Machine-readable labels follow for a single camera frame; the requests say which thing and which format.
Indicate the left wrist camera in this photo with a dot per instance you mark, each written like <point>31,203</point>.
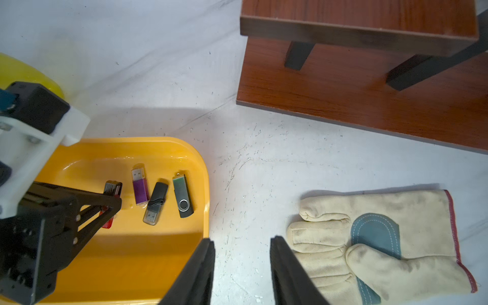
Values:
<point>34,122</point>

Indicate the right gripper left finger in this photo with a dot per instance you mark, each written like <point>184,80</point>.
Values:
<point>194,284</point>

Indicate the black swivel usb drive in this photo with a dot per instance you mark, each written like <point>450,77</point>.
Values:
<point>182,196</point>

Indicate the cream work glove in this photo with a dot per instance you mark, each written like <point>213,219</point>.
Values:
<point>381,248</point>

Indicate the grey black usb drive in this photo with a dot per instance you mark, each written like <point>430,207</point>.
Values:
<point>155,204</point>

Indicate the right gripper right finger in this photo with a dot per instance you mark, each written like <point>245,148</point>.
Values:
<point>291,284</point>

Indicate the brown wooden tiered stand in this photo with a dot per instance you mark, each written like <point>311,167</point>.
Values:
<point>414,69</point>

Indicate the yellow plastic storage box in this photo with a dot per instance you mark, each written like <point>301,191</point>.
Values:
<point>131,262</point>

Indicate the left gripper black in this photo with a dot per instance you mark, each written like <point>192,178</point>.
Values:
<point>53,224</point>

